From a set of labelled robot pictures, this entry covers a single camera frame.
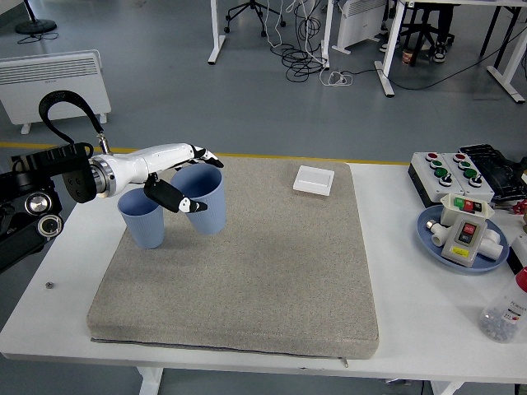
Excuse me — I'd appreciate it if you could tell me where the black plastic tray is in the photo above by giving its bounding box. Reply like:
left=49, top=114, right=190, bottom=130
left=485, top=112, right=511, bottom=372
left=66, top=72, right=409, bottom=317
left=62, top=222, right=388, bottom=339
left=459, top=142, right=527, bottom=202

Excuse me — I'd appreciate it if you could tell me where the beige red-black push-button switch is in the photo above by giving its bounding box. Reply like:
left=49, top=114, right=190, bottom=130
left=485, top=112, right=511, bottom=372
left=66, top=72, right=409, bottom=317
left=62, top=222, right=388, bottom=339
left=441, top=216, right=489, bottom=267

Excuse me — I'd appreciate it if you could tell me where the blue ribbed plastic cup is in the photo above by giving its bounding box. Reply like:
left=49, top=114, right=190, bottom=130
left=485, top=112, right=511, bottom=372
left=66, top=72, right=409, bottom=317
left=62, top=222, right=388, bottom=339
left=117, top=188, right=166, bottom=250
left=170, top=165, right=228, bottom=236

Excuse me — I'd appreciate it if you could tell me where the white pipe tee fitting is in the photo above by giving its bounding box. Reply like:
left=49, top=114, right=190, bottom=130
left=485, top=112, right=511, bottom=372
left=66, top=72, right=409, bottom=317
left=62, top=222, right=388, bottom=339
left=479, top=228, right=508, bottom=263

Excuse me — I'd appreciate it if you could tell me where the white wall switch panel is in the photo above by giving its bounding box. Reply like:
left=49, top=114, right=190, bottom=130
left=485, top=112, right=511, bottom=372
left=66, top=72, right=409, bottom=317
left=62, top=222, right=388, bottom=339
left=292, top=165, right=336, bottom=198

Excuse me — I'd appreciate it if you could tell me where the black cable bundle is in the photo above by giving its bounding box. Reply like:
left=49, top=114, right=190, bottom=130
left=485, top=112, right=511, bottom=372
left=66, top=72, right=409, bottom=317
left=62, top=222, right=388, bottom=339
left=269, top=0, right=330, bottom=82

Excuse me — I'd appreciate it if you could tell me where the white fitting with metal end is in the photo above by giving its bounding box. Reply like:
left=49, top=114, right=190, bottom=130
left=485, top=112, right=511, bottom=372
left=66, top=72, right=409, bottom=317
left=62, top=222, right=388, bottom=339
left=425, top=220, right=452, bottom=248

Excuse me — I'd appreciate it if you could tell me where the black office chair base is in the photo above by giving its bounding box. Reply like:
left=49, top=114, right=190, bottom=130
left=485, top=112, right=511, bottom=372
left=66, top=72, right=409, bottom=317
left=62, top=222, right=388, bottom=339
left=224, top=0, right=287, bottom=37

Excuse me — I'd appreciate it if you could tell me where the black round stand base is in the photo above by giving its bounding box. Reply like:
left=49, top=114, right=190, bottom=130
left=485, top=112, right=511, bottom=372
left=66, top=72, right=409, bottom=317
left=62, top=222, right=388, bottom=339
left=15, top=0, right=58, bottom=35

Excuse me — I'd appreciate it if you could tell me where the small white panel heater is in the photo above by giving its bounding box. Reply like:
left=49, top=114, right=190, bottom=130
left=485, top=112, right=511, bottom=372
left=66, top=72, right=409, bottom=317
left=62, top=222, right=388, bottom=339
left=331, top=0, right=390, bottom=55

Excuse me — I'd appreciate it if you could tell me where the white button control box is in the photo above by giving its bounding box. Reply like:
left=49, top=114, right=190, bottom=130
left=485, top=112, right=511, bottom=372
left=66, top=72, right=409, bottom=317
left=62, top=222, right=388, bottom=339
left=440, top=151, right=497, bottom=202
left=413, top=151, right=466, bottom=198

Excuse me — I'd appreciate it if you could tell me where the blue plate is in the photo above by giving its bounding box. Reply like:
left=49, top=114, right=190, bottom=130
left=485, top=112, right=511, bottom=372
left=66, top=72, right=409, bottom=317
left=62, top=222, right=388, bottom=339
left=417, top=205, right=511, bottom=276

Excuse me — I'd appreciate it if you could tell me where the white cable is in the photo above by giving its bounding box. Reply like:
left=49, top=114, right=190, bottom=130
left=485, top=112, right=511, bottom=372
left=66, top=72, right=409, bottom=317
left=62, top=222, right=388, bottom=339
left=319, top=68, right=354, bottom=87

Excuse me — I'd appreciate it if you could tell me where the seated person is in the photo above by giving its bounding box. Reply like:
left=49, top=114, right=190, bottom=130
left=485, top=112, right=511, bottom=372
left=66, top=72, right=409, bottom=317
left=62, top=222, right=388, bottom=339
left=378, top=0, right=456, bottom=63

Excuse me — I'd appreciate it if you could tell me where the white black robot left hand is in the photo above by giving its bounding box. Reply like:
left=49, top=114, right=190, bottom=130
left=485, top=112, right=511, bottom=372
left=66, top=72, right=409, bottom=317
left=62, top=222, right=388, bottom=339
left=107, top=142, right=226, bottom=214

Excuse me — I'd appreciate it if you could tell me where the white desk leg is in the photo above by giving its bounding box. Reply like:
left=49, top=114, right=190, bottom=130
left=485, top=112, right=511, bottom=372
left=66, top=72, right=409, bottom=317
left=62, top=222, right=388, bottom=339
left=207, top=0, right=226, bottom=64
left=373, top=0, right=408, bottom=97
left=322, top=0, right=335, bottom=69
left=487, top=0, right=527, bottom=103

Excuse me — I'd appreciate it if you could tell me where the clear bottle with red cap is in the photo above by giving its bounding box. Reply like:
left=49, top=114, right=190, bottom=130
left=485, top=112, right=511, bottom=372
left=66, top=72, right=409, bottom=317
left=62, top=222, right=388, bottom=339
left=478, top=267, right=527, bottom=345

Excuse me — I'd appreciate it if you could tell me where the cream green-red button switch box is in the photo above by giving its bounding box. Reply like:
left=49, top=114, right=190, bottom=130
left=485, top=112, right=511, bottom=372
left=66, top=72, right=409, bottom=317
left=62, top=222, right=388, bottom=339
left=439, top=193, right=495, bottom=225

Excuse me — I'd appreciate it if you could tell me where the grey-brown cushion mat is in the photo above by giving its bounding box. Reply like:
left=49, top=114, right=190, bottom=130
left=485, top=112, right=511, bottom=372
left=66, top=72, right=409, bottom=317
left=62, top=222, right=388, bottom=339
left=86, top=152, right=380, bottom=360

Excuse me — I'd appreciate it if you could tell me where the white table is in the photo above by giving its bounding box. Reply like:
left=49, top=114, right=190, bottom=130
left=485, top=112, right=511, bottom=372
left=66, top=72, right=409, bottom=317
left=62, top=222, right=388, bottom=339
left=0, top=152, right=527, bottom=395

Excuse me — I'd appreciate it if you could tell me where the large white panel heater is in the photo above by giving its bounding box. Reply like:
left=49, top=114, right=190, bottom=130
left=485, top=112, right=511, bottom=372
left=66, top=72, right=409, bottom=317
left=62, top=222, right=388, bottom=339
left=0, top=49, right=113, bottom=135

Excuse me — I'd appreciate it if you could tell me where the black stool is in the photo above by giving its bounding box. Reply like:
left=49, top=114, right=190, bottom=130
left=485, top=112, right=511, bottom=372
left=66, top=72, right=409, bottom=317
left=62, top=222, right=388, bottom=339
left=401, top=0, right=437, bottom=67

